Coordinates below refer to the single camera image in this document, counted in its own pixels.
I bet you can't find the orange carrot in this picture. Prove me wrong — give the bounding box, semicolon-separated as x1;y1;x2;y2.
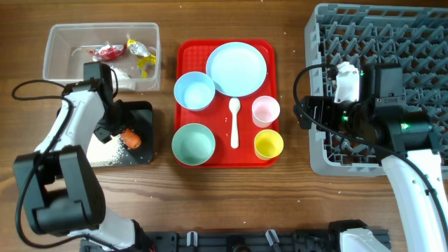
120;128;141;149

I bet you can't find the white rice pile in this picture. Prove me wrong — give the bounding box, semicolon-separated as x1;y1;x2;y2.
87;134;127;167

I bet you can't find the white tissue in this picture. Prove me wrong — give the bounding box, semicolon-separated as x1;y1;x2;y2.
111;66;135;91

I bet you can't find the pink plastic cup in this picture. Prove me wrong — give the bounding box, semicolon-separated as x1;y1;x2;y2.
251;96;280;128

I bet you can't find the yellow plastic cup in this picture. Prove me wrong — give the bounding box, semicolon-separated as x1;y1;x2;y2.
254;129;284;160

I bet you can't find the red snack wrapper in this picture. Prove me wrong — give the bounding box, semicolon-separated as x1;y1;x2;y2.
87;44;127;62

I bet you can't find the yellow snack wrapper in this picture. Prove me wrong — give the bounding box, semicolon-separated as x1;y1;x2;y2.
127;39;157;78

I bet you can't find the green bowl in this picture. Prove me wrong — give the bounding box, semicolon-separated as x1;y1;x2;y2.
171;123;216;166

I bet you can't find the light blue bowl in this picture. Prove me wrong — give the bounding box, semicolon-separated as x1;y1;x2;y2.
174;71;216;111

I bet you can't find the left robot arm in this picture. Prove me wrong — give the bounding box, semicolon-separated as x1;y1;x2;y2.
13;62;156;251

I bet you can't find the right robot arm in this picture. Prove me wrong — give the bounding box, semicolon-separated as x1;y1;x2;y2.
293;62;447;251

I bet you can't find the black food waste tray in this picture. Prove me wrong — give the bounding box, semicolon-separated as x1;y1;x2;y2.
114;101;153;166

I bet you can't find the clear plastic waste bin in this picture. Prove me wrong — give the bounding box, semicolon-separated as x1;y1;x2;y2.
43;22;162;92

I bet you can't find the grey dishwasher rack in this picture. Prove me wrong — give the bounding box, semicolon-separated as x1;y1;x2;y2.
304;3;447;179

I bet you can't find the white plastic spoon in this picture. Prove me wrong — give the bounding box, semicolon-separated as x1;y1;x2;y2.
229;97;241;149

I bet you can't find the large light blue plate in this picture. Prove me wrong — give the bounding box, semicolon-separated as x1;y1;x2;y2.
206;42;267;97

